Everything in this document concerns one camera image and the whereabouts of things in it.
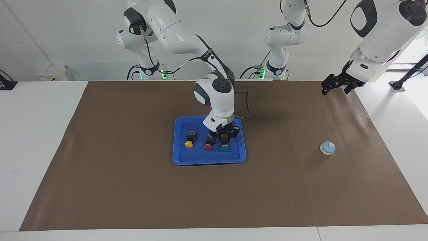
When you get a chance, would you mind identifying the yellow push button switch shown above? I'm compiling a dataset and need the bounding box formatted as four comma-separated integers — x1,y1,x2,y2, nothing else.
184,131,197,148

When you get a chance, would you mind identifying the light blue call bell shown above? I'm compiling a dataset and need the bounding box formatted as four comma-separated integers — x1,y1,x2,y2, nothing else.
320,141,336,156

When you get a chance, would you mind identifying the blue plastic tray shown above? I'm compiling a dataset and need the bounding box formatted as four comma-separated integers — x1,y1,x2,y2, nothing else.
172,114,246,166

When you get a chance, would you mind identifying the black tripod stand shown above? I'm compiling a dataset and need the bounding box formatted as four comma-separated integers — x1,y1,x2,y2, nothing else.
389,54,428,91

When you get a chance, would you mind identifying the brown table mat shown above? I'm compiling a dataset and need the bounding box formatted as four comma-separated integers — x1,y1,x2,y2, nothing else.
19,80,428,231

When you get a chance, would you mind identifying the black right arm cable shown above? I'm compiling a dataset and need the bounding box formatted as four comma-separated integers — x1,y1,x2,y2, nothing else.
140,28,249,119

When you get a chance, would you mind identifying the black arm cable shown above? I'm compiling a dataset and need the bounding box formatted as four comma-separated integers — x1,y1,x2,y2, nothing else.
303,0,346,27
140,28,249,119

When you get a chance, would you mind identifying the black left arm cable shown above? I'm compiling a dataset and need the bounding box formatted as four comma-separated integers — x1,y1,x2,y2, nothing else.
303,0,346,27

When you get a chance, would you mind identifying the black left base cable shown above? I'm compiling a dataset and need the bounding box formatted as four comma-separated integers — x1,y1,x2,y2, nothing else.
239,50,271,80

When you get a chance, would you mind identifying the black base cable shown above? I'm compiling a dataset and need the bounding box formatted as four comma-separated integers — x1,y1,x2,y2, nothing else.
239,50,271,80
126,65,141,81

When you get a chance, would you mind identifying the black right base cable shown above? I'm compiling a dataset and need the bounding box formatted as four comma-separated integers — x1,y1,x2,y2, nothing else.
126,65,141,81

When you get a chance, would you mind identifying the white wall socket box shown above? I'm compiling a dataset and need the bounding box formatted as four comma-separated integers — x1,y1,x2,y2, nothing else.
36,65,69,81

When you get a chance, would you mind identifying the black clamp mount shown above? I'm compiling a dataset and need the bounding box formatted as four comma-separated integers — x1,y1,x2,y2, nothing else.
0,69,18,91

